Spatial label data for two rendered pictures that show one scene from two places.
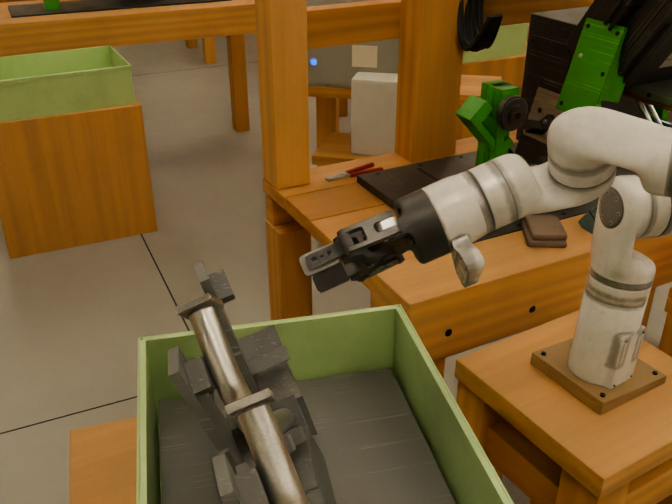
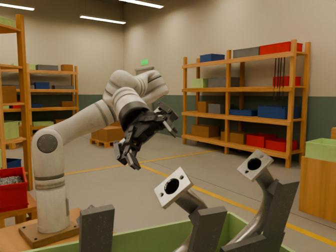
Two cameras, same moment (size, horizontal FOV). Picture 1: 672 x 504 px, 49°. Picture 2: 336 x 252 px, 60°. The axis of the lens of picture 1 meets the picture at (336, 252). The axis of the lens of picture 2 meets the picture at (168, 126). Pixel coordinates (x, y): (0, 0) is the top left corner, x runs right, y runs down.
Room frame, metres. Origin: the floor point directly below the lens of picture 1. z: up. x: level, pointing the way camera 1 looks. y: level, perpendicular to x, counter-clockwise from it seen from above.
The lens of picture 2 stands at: (0.75, 0.55, 1.31)
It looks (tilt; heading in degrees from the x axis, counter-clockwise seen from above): 6 degrees down; 260
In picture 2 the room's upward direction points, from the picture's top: straight up
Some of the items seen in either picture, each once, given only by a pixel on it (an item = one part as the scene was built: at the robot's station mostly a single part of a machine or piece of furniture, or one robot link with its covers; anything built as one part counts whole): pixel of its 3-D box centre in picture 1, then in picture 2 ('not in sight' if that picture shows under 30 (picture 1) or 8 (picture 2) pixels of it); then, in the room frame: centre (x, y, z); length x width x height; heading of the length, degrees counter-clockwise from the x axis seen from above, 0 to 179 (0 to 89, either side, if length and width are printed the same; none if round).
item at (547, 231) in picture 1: (543, 230); not in sight; (1.36, -0.43, 0.91); 0.10 x 0.08 x 0.03; 175
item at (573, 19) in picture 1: (589, 80); not in sight; (1.93, -0.67, 1.07); 0.30 x 0.18 x 0.34; 117
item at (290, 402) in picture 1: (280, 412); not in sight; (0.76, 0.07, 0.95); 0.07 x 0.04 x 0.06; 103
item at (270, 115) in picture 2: not in sight; (234, 102); (-1.80, -5.41, 1.10); 3.01 x 0.55 x 2.20; 115
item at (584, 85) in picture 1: (600, 68); not in sight; (1.67, -0.60, 1.17); 0.13 x 0.12 x 0.20; 117
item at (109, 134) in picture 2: not in sight; (117, 129); (0.67, -7.13, 0.37); 1.20 x 0.80 x 0.74; 33
